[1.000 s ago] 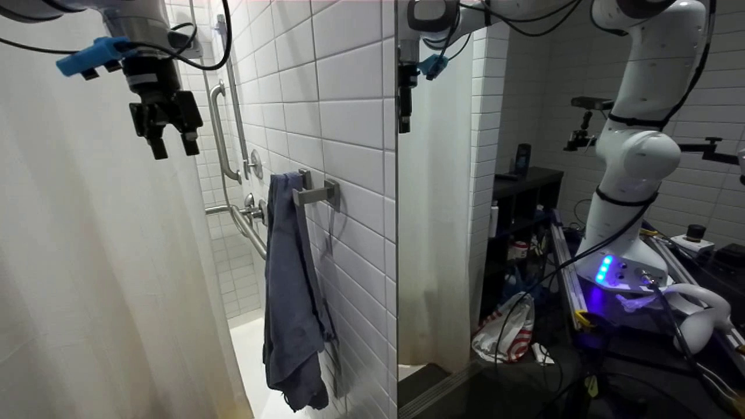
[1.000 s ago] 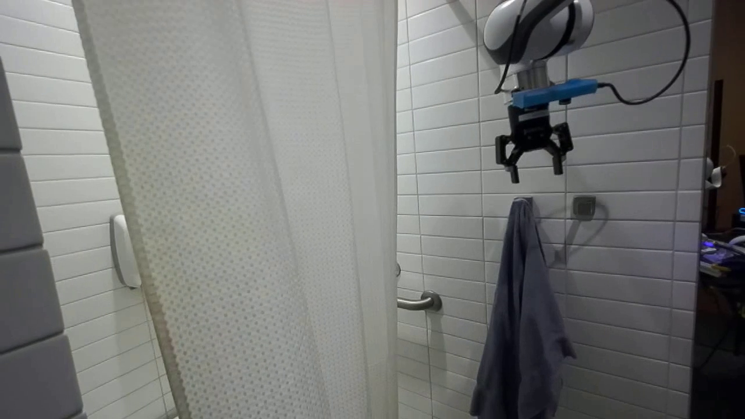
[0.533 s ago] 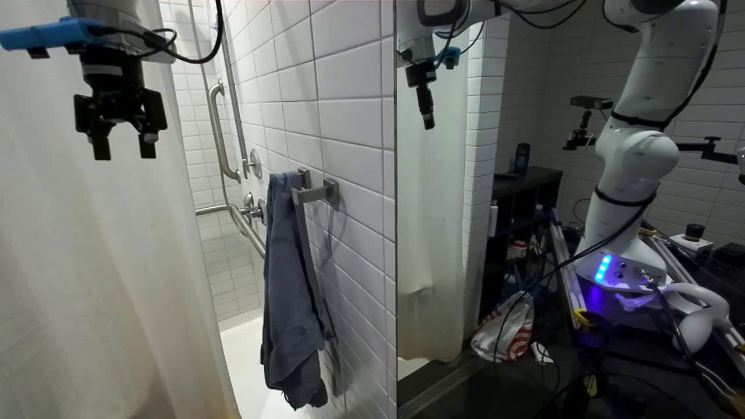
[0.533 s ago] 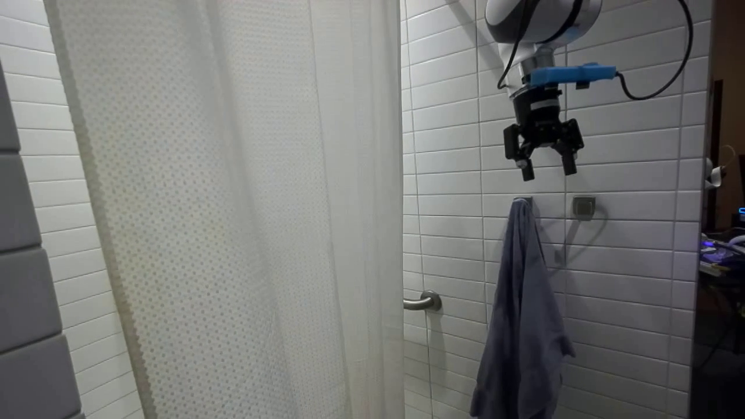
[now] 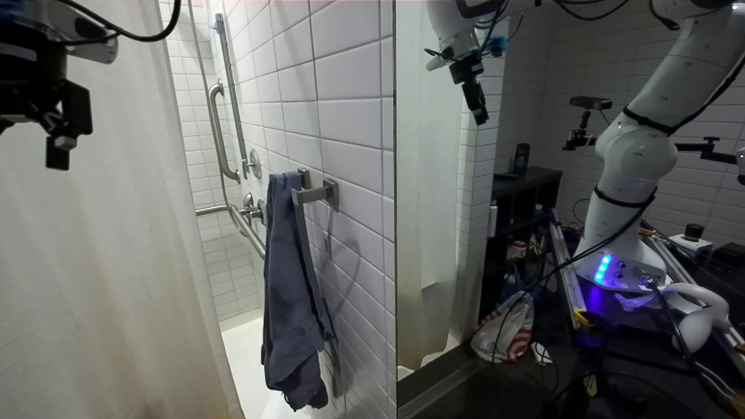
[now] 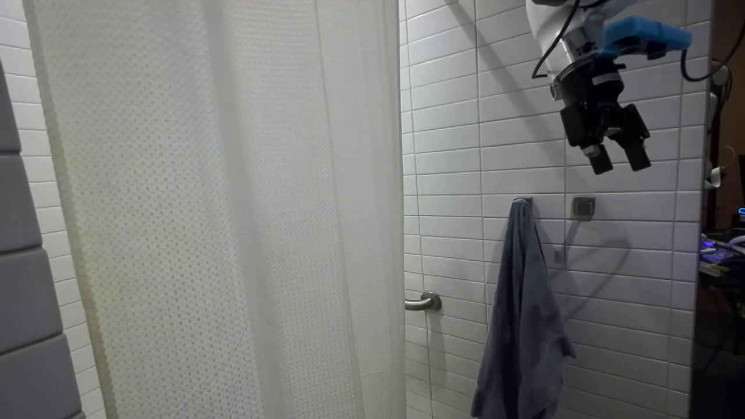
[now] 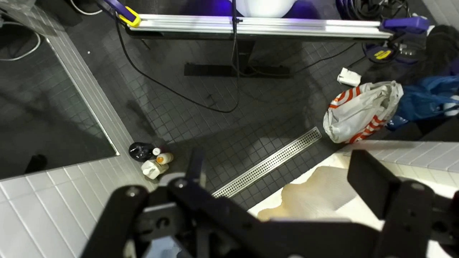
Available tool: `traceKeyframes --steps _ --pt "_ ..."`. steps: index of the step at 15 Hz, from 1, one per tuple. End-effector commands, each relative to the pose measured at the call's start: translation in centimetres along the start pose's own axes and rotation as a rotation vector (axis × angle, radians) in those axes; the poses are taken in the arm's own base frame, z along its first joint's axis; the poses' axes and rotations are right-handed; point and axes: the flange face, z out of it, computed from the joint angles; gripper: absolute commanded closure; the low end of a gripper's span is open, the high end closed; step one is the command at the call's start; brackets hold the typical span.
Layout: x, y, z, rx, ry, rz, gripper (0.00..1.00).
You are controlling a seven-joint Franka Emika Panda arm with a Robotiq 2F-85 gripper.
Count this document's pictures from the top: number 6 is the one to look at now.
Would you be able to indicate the blue hanging towel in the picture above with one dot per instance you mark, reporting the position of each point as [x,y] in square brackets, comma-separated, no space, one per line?
[524,333]

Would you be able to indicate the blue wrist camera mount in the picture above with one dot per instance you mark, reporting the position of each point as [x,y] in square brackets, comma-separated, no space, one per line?
[644,33]

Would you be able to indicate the white shower curtain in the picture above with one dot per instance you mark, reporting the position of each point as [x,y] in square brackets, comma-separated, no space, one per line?
[193,233]

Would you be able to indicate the grey padded wall panel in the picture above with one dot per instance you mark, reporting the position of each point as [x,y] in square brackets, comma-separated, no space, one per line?
[26,293]

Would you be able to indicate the small chrome wall fixture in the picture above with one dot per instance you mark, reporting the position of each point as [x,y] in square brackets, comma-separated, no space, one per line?
[715,178]

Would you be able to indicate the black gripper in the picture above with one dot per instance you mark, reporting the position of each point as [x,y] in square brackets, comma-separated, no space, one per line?
[595,106]

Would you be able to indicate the chrome grab bar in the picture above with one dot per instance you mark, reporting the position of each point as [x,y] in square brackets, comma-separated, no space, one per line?
[424,304]

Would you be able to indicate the cluttered dark table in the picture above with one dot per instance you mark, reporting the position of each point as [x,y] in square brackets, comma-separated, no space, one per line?
[722,260]

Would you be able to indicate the brown wooden door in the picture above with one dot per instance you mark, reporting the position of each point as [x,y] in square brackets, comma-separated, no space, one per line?
[731,118]

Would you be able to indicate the grey wall hook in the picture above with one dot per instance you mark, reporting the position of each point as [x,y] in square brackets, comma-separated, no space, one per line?
[582,205]

